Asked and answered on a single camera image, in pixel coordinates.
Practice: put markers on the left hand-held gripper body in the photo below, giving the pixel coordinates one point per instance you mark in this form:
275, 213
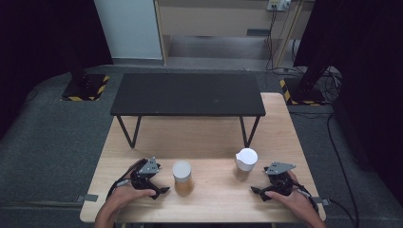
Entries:
148, 167

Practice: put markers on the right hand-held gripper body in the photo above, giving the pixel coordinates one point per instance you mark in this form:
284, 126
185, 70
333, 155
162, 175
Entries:
278, 182

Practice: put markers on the person's right hand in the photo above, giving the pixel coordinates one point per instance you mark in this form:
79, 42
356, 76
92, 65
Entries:
296, 201

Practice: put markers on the person's left hand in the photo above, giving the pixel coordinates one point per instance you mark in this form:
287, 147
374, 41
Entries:
125, 196

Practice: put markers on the round-lid brown spice jar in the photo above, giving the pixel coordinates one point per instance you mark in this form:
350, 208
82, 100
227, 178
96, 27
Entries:
182, 177

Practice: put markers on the spouted-lid brown spice jar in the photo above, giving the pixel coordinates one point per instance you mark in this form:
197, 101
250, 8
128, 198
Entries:
246, 160

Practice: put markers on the grey tape strip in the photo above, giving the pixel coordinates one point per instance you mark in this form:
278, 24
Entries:
87, 198
321, 201

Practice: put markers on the black metal-legged shelf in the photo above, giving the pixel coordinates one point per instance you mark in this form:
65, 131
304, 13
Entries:
187, 95

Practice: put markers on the black stand with striped base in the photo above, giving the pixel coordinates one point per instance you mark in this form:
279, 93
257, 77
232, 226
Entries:
304, 93
84, 87

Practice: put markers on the white panel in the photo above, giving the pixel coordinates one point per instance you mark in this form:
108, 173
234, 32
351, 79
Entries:
128, 28

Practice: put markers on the black curtain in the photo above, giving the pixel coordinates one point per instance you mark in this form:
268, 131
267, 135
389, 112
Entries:
370, 63
44, 38

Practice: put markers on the wooden cabinet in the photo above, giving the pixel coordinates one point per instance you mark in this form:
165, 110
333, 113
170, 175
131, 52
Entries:
215, 22

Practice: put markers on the wall power outlet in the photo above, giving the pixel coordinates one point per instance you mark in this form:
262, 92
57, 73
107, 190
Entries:
278, 4

